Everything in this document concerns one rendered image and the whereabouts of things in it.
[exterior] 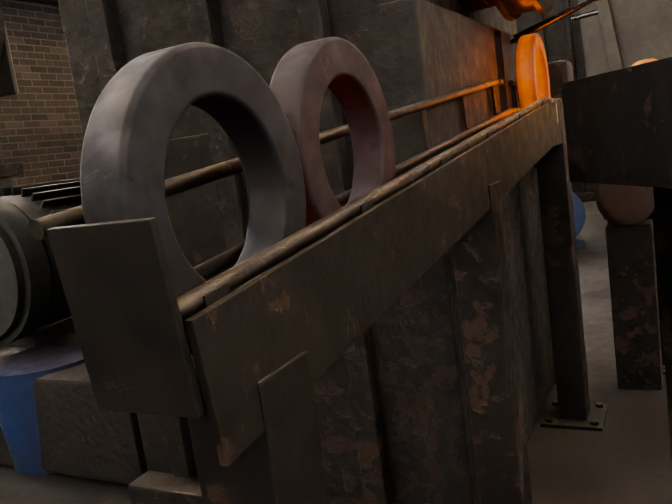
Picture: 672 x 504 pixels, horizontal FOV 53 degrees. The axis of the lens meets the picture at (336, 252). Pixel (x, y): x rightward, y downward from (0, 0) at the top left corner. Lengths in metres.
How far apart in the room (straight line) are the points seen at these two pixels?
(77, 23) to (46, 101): 7.01
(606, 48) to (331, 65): 3.66
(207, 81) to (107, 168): 0.09
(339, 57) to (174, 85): 0.22
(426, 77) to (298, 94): 0.52
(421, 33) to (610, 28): 3.20
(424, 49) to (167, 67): 0.67
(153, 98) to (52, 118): 8.03
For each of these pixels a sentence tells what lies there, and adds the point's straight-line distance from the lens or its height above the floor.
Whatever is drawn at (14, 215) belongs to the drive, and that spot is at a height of 0.62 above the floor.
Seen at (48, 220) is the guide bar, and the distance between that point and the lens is 0.41.
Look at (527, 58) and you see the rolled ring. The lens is 1.38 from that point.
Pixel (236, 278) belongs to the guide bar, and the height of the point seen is 0.61.
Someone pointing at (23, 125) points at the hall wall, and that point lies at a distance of 8.14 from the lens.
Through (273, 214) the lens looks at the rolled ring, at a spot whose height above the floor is 0.63.
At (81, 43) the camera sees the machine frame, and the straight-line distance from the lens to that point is 1.39.
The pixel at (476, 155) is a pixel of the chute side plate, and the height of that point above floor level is 0.64.
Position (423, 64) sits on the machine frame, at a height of 0.78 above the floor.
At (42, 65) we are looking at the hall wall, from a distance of 8.48.
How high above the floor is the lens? 0.68
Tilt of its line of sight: 9 degrees down
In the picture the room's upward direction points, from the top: 8 degrees counter-clockwise
